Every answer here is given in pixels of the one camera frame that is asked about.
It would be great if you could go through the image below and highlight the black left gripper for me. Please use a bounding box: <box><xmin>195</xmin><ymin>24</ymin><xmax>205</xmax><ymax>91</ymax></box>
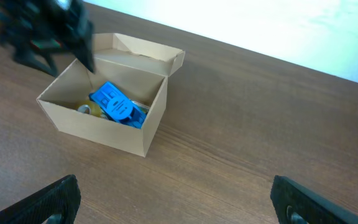
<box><xmin>0</xmin><ymin>0</ymin><xmax>95</xmax><ymax>77</ymax></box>

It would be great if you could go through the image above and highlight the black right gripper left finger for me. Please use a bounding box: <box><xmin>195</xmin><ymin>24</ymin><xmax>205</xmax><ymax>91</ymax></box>
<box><xmin>0</xmin><ymin>174</ymin><xmax>81</xmax><ymax>224</ymax></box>

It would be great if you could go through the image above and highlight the cardboard box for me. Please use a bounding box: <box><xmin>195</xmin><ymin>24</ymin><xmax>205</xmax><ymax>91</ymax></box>
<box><xmin>37</xmin><ymin>33</ymin><xmax>185</xmax><ymax>157</ymax></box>

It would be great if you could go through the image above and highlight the black whiteboard marker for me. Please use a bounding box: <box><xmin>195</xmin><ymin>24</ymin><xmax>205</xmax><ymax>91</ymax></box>
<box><xmin>132</xmin><ymin>100</ymin><xmax>150</xmax><ymax>114</ymax></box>

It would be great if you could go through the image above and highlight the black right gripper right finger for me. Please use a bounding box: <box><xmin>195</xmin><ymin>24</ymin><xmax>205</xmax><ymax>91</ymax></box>
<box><xmin>270</xmin><ymin>175</ymin><xmax>358</xmax><ymax>224</ymax></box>

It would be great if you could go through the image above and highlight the yellow tape roll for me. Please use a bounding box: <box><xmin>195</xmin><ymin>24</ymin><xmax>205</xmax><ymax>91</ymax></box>
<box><xmin>75</xmin><ymin>100</ymin><xmax>102</xmax><ymax>118</ymax></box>

